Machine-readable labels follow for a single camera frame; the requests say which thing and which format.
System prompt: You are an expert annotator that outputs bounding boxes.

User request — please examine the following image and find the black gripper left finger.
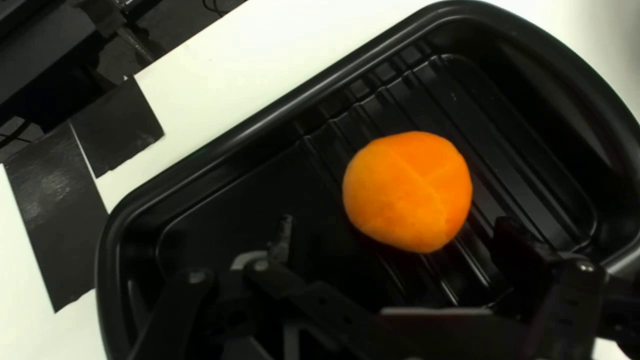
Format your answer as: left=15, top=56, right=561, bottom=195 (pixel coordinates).
left=132, top=214, right=316, bottom=360

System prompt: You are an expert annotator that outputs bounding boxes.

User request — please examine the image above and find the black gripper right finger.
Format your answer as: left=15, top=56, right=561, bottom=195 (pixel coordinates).
left=491, top=216, right=640, bottom=360

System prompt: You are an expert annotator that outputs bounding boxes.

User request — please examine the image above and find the black plastic food tray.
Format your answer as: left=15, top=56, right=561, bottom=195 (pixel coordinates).
left=94, top=0, right=640, bottom=360

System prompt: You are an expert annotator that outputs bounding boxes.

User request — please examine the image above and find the black tape patch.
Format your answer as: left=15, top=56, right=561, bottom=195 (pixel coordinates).
left=2, top=122, right=111, bottom=314
left=68, top=76, right=167, bottom=180

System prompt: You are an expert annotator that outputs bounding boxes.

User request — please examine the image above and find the orange plush ball toy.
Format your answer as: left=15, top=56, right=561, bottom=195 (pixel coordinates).
left=340, top=129, right=476, bottom=256

